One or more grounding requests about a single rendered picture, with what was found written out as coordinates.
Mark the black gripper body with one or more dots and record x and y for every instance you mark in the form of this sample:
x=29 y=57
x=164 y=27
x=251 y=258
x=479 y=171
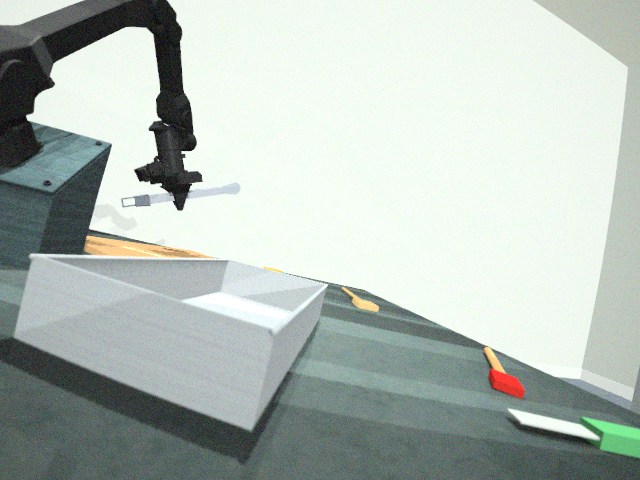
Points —
x=179 y=175

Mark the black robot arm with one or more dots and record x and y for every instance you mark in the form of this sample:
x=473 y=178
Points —
x=28 y=52

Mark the grey rectangular tin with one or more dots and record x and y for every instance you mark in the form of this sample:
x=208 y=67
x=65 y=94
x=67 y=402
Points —
x=214 y=335

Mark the light wooden board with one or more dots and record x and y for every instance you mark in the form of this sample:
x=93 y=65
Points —
x=110 y=247

